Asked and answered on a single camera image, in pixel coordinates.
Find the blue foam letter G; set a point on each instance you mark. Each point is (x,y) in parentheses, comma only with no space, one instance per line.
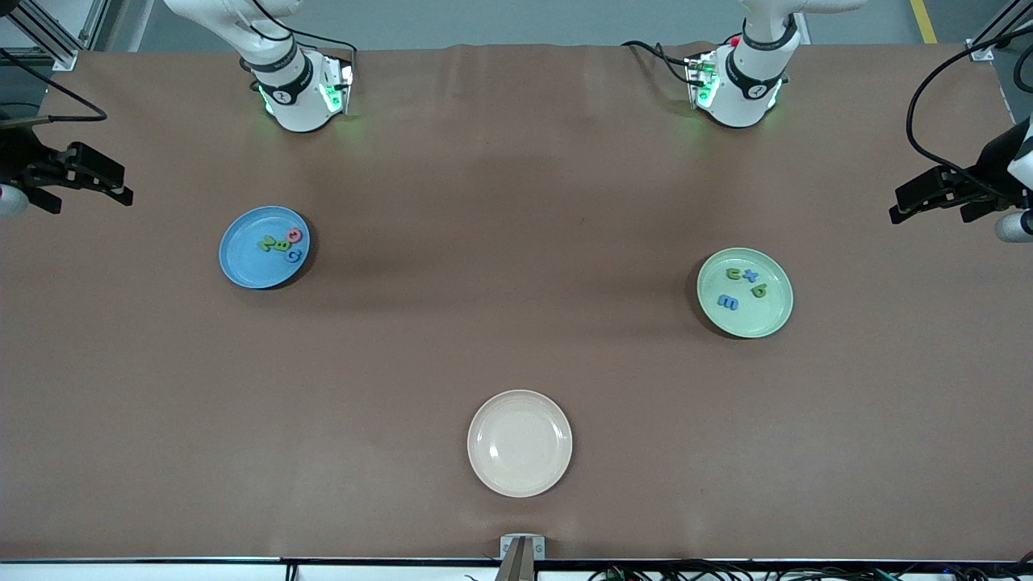
(290,256)

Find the aluminium frame profile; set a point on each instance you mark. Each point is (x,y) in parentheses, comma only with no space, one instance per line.
(980,50)
(64,58)

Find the grey metal camera bracket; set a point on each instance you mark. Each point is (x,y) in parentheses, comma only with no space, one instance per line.
(508,547)

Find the green foam letter N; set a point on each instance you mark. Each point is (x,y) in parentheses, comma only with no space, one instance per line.
(267,243)

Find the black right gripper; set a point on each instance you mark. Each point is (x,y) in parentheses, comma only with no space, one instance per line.
(18,156)

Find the blue foam letter E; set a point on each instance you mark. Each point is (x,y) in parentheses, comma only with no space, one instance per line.
(728,303)

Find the cream plate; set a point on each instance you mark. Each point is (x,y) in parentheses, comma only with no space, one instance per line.
(520,443)

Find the brown table mat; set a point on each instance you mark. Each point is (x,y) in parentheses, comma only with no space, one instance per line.
(516,355)

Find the green plate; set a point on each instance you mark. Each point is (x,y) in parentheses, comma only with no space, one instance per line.
(746,321)

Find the red foam letter Q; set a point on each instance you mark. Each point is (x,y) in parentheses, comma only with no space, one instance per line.
(299,233)

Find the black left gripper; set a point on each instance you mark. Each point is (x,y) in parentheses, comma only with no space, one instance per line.
(992,165)

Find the blue plate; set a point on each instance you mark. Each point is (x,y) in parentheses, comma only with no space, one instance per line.
(242,262)

